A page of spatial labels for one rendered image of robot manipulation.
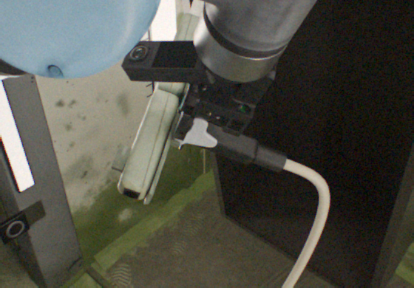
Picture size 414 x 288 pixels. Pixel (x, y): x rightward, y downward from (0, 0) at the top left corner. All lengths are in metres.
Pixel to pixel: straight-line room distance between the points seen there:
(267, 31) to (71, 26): 0.20
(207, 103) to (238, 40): 0.13
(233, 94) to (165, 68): 0.08
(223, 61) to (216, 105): 0.09
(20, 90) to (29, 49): 1.28
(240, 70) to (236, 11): 0.07
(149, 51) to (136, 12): 0.31
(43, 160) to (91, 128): 0.21
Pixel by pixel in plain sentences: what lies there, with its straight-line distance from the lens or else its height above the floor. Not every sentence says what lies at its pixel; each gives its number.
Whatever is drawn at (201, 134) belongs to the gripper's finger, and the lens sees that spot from 0.58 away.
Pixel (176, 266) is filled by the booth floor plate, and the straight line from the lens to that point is 2.10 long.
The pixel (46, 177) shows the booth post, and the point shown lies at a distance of 1.72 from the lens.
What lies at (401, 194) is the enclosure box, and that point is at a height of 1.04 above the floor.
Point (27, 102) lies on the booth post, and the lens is 1.55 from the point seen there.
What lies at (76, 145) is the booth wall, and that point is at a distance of 1.73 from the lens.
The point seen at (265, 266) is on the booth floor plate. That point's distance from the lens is 2.11.
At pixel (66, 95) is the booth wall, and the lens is 1.62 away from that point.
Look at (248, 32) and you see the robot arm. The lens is 0.39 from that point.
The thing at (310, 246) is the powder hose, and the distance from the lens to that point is 0.78.
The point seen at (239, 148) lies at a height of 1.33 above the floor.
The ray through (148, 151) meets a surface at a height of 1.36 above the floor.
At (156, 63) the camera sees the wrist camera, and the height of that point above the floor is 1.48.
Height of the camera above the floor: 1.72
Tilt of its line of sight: 37 degrees down
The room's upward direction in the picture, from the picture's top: straight up
